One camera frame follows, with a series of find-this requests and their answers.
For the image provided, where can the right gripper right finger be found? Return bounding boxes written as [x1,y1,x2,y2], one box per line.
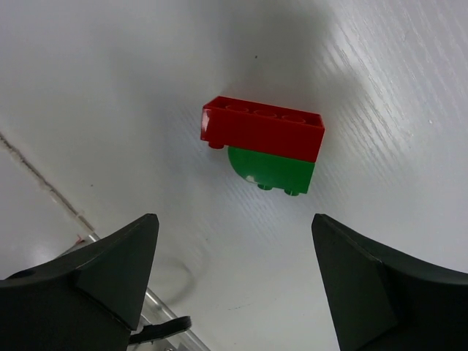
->
[312,214,467,350]

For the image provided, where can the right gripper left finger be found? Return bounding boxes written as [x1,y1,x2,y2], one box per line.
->
[1,214,159,350]

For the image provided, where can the green rounded lego brick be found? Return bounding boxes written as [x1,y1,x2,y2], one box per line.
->
[227,146,315,196]

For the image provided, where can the red long lego brick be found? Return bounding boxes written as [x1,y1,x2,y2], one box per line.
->
[200,96,325,163]

